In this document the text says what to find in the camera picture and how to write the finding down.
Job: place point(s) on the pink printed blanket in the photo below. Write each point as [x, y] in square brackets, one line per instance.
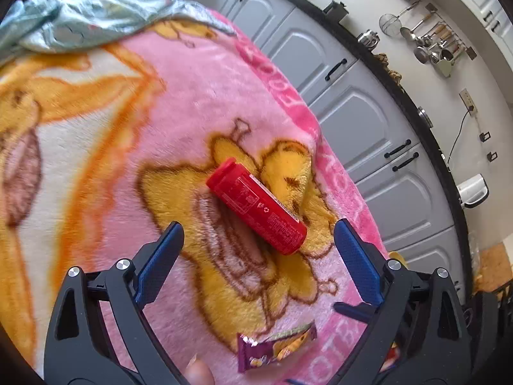
[120, 168]

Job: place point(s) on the steel bowl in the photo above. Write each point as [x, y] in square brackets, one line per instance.
[425, 116]

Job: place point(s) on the red drink can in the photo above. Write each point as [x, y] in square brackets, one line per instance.
[256, 208]

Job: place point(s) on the black kitchen countertop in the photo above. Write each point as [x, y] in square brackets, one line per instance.
[433, 144]

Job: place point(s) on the row of hanging kitchen utensils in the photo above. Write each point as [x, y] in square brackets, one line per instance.
[437, 48]

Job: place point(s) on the teal satin cloth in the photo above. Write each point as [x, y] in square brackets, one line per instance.
[100, 12]

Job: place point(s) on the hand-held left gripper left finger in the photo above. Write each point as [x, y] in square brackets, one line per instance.
[158, 266]

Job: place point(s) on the purple snack bar wrapper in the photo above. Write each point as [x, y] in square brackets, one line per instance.
[260, 353]

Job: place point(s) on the black wall hook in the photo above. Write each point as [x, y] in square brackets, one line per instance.
[485, 136]
[492, 156]

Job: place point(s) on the grey base kitchen cabinets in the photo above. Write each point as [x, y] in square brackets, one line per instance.
[360, 112]

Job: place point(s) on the white wall kitchen cabinets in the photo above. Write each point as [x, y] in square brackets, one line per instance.
[481, 4]

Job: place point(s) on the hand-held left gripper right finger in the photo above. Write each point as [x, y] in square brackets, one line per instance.
[358, 264]

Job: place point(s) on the beige wall power strip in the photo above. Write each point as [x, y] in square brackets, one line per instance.
[468, 101]

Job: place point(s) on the steel lidded pot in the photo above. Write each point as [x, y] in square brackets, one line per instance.
[368, 39]

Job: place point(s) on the clear plastic bag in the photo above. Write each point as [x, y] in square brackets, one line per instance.
[473, 250]

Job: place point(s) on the yellow trash bin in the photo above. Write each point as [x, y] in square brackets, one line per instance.
[396, 256]

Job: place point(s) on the white electric kettle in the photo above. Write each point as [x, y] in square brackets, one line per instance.
[473, 190]

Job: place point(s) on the person's left hand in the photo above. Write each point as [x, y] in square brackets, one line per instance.
[200, 373]

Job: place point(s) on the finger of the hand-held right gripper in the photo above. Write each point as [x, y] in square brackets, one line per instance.
[352, 311]

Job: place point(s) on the pile of ginger roots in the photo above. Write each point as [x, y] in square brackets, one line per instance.
[388, 68]

